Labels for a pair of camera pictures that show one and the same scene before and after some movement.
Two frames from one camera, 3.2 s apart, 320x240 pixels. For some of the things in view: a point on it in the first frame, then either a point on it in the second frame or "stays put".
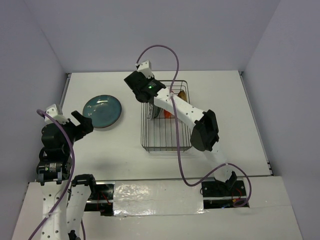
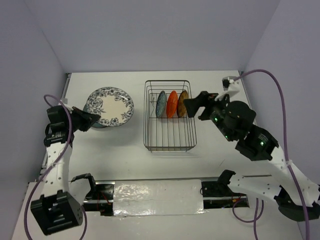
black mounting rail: [216, 194] stays put
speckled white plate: [150, 110] -> [114, 107]
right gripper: [148, 79] -> [205, 99]
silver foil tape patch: [157, 198] stays put
